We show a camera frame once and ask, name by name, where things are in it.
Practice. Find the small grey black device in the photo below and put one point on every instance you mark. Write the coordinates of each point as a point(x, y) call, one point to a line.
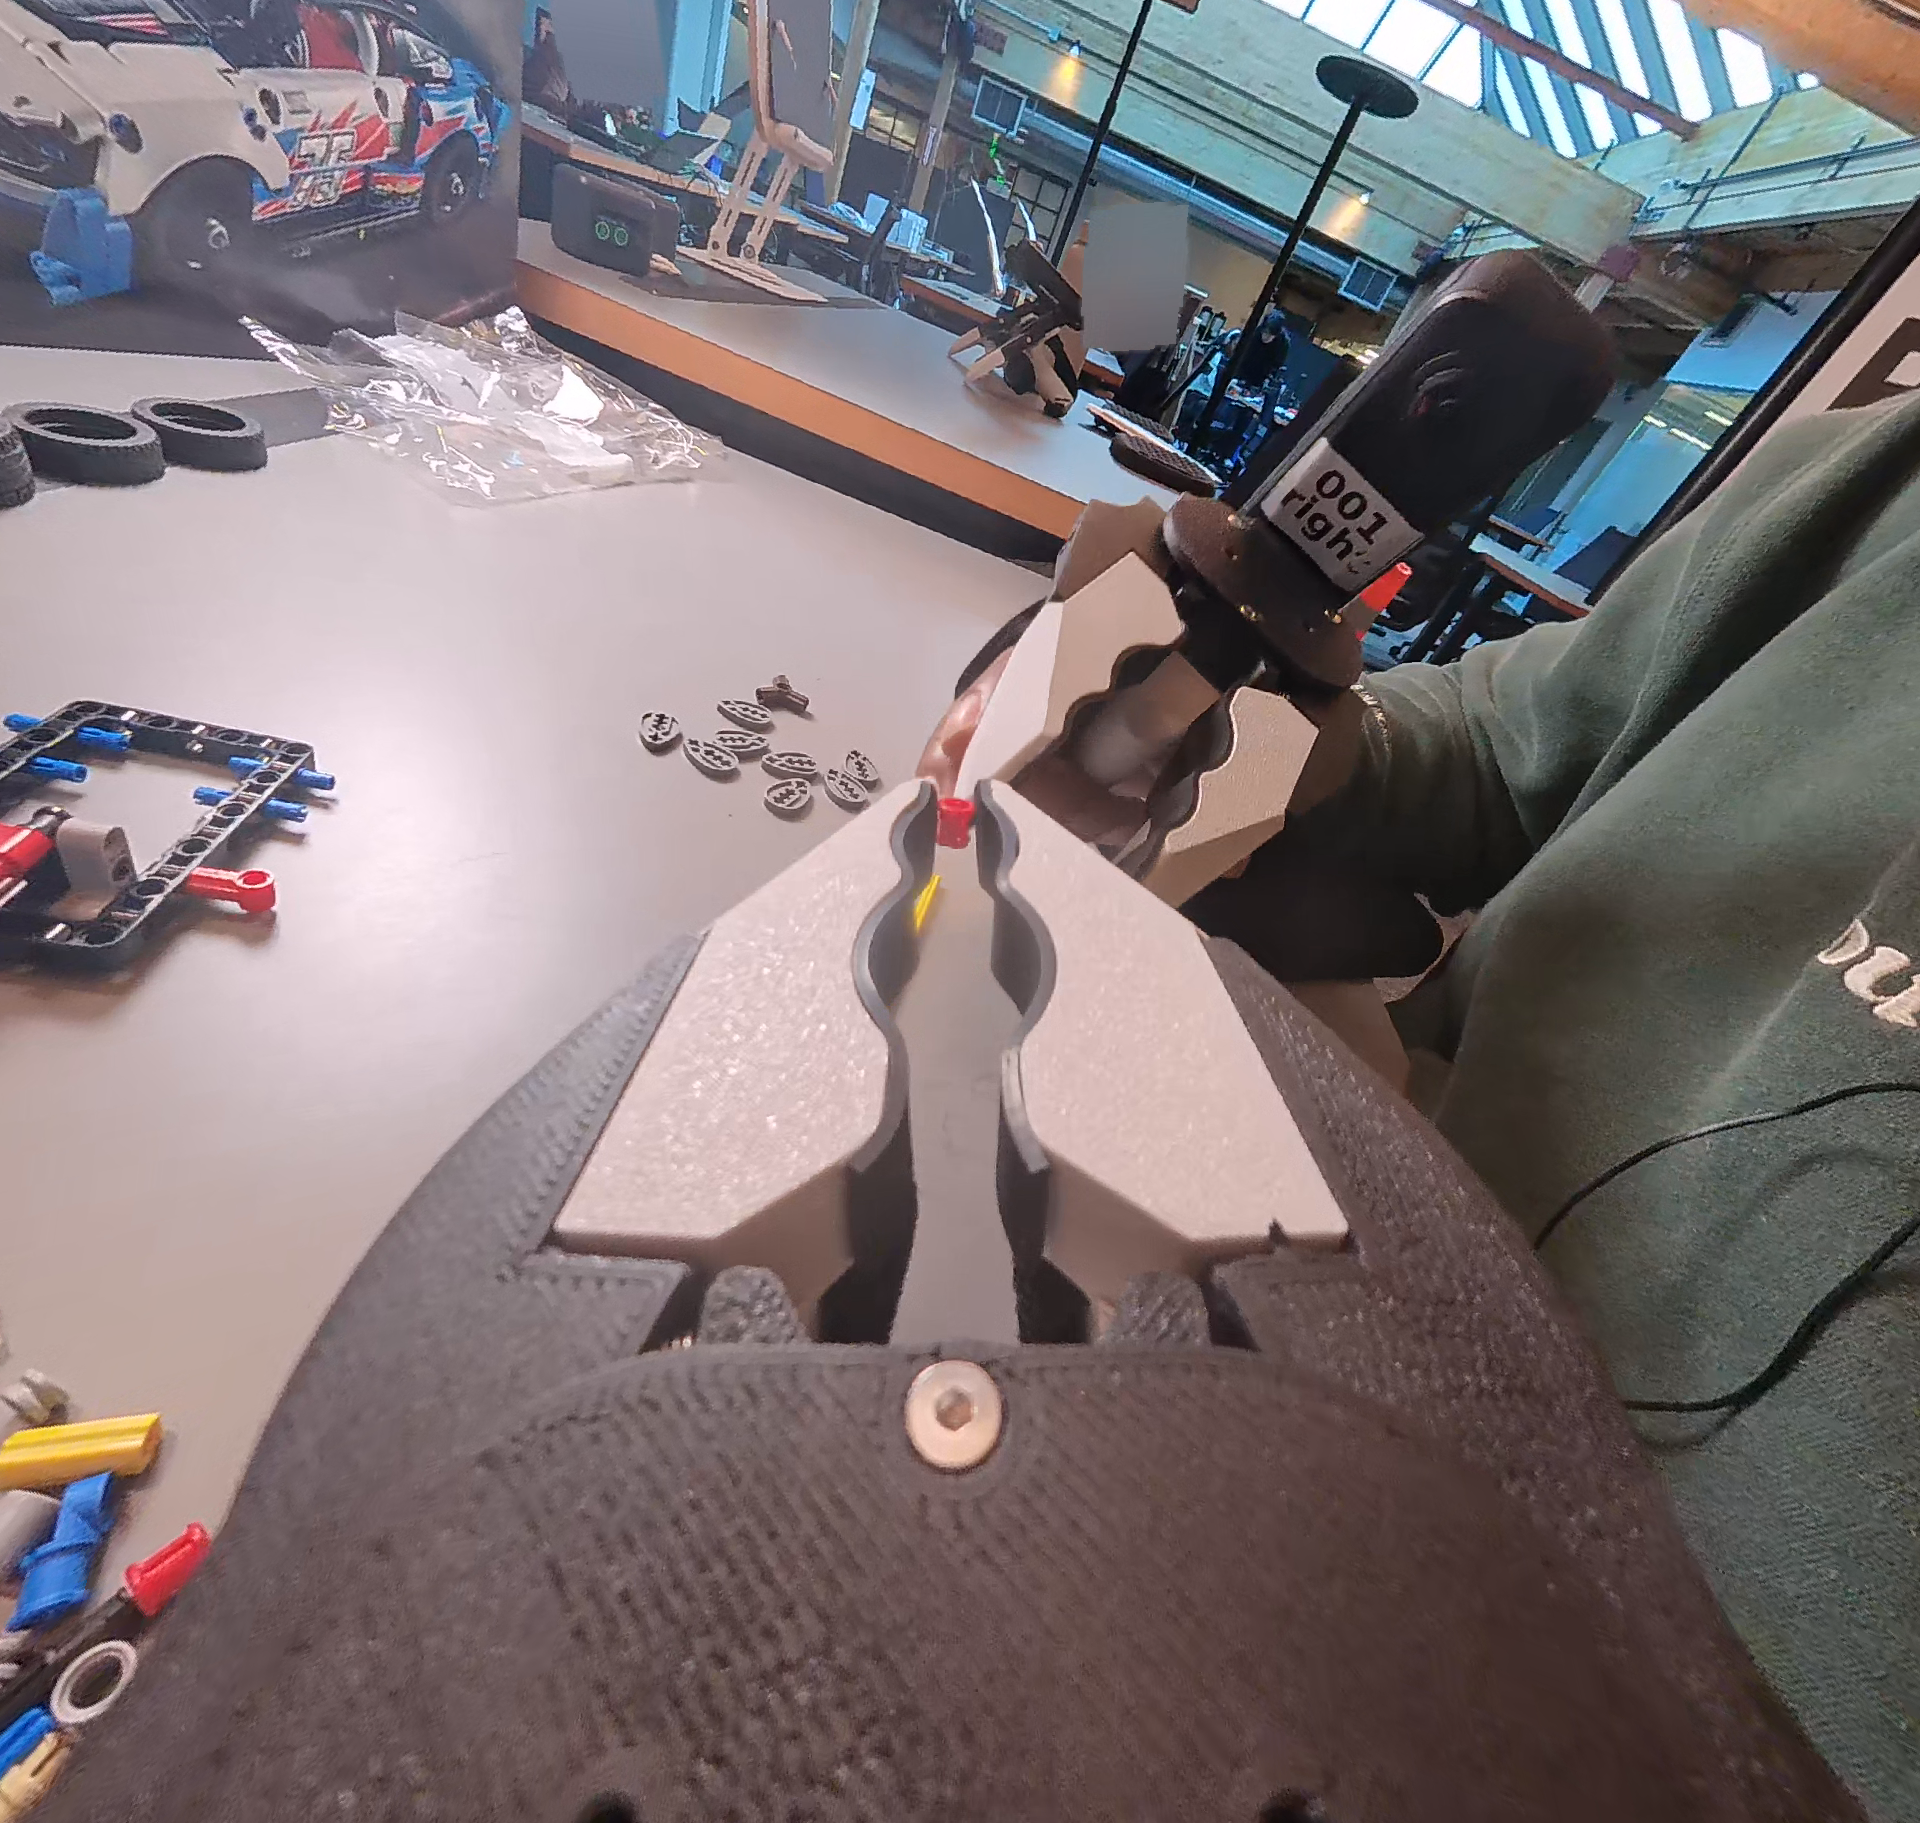
point(1035, 338)

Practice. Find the wooden stand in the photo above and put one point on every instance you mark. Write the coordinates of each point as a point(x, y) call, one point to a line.
point(771, 189)

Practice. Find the group of grey oval pieces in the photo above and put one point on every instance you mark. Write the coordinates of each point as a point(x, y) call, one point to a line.
point(788, 764)

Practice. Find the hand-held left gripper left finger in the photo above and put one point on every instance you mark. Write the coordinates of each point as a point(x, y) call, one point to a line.
point(718, 1088)

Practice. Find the lego box with car print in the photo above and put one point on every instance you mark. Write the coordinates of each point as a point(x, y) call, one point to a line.
point(300, 38)

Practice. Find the pile of small lego pieces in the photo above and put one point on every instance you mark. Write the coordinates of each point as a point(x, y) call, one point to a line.
point(81, 1449)

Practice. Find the person's green sweatshirt torso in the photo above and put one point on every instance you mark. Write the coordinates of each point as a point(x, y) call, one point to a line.
point(1724, 954)

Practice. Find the black pole with round top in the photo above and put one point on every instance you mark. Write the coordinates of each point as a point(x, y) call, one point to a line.
point(1365, 87)

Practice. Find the yellow lego axle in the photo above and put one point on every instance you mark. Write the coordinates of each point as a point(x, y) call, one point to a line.
point(926, 905)

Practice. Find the person's right hand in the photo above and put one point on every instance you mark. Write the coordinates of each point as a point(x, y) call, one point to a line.
point(953, 744)

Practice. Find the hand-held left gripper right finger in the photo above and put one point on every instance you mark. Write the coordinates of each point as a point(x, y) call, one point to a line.
point(1171, 1088)

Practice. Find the black lego frame assembly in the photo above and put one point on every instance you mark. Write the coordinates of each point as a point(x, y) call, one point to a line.
point(194, 730)

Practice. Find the grey table with wooden edge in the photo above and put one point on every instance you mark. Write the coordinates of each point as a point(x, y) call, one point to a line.
point(840, 370)

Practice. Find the black device with green lights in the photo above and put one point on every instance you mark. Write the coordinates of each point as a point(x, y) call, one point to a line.
point(615, 222)

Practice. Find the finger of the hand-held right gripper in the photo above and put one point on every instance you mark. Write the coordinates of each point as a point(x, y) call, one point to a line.
point(1087, 609)
point(1259, 773)

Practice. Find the small red lego pin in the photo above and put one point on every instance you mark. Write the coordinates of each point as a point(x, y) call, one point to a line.
point(955, 822)

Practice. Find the black rubber lego tyre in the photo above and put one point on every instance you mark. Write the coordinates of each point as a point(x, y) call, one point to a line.
point(204, 435)
point(81, 451)
point(12, 470)

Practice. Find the person's right forearm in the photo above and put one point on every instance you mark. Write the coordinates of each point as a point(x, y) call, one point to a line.
point(1455, 773)

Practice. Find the clear empty plastic bag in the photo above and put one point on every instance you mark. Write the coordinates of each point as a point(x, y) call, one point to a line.
point(481, 407)

